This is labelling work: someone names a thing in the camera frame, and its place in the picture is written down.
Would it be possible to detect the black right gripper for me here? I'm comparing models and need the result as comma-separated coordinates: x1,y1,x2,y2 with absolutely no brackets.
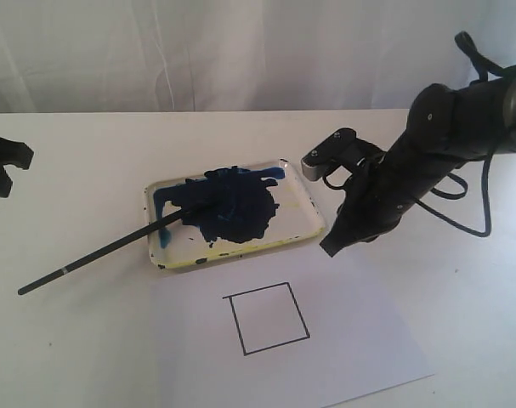
320,163,411,258

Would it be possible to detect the black paintbrush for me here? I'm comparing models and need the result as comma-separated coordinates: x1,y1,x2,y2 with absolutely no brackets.
17,199,216,297

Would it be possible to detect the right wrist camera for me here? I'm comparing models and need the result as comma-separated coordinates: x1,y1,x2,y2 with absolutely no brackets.
301,127,384,182

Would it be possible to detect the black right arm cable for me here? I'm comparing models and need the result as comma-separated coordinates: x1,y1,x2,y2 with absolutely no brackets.
418,31,516,238

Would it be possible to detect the white paint tray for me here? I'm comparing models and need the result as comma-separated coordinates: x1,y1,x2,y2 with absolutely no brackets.
144,159,326,269

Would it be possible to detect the white paper with square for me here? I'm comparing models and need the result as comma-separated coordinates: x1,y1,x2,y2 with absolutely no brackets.
153,245,432,407

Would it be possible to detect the white backdrop curtain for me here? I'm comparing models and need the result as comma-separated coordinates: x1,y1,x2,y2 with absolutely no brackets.
0,1,516,113

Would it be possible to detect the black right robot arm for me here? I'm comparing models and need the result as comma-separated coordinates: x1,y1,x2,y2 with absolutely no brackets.
320,74,516,257

